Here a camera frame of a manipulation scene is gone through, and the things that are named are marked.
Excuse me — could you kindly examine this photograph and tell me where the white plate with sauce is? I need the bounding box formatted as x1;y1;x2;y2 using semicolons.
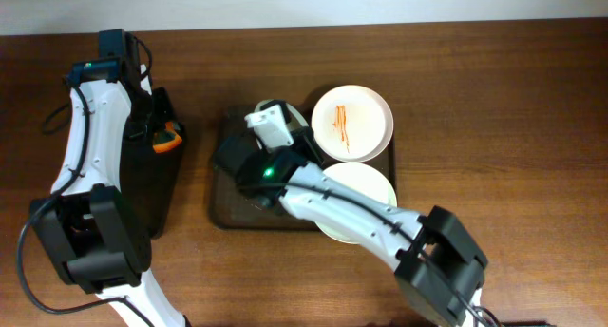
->
311;85;394;163
313;162;398;245

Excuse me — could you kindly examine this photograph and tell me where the orange and green sponge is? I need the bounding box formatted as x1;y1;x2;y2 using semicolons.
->
152;121;183;154

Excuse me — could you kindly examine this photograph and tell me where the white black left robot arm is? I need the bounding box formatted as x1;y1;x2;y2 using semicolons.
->
25;29;188;326

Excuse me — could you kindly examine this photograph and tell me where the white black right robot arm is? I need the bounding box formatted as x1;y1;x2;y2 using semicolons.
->
213;100;498;326

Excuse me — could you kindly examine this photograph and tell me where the brown serving tray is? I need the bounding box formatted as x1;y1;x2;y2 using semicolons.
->
208;106;397;232

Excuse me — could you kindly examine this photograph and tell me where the black plastic tray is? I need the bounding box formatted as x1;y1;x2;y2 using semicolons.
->
120;87;187;239

